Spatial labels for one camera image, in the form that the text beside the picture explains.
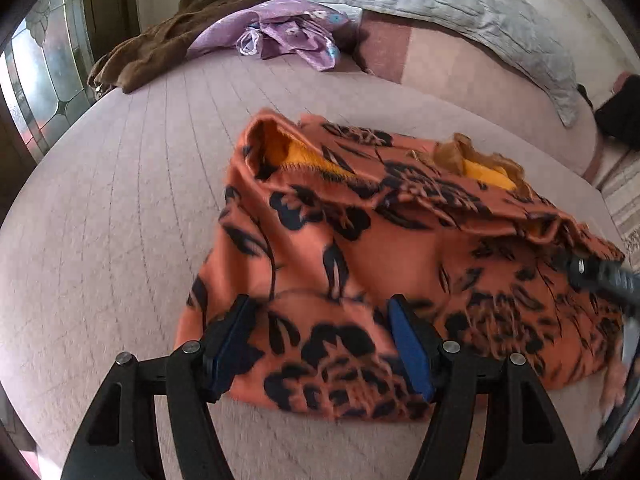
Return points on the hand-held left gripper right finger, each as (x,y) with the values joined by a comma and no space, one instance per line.
(411,350)

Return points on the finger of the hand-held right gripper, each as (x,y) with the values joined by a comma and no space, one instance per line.
(605,277)

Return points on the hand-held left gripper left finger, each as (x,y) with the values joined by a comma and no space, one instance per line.
(234,350)

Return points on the orange floral shirt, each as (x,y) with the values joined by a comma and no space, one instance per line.
(360,270)

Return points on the striped floral sofa backrest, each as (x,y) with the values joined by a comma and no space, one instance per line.
(625,205)

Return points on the black cloth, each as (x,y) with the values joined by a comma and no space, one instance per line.
(620,112)

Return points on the pink sofa bed mattress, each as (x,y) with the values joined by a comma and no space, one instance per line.
(120,220)

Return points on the pink bolster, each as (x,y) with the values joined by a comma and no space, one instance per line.
(450,70)

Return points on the grey quilted pillow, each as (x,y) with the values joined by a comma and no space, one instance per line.
(450,15)

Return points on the purple floral cloth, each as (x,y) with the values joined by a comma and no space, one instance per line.
(280,32)

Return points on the brown cloth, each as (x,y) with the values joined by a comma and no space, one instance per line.
(160,30)

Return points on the stained glass window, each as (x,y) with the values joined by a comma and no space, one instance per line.
(45,60)

